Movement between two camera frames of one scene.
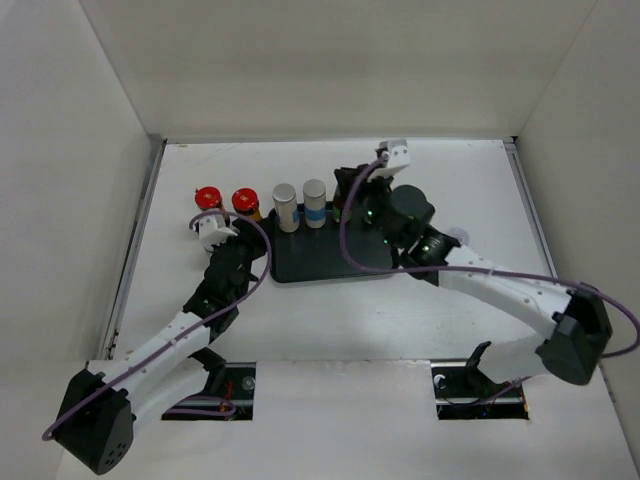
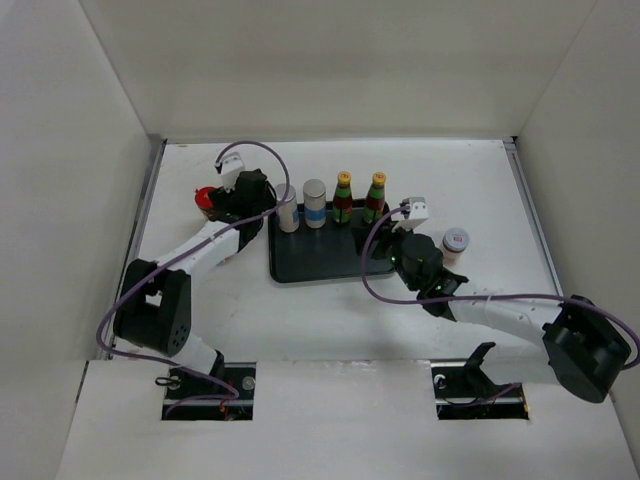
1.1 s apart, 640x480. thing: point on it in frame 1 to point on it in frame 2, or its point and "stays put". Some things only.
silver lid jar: x=315 y=203 stays put
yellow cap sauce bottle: x=339 y=204 stays put
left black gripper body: x=250 y=248 to x=222 y=199
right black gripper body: x=373 y=197 to x=394 y=255
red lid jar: x=208 y=197 stays put
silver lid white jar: x=285 y=199 stays put
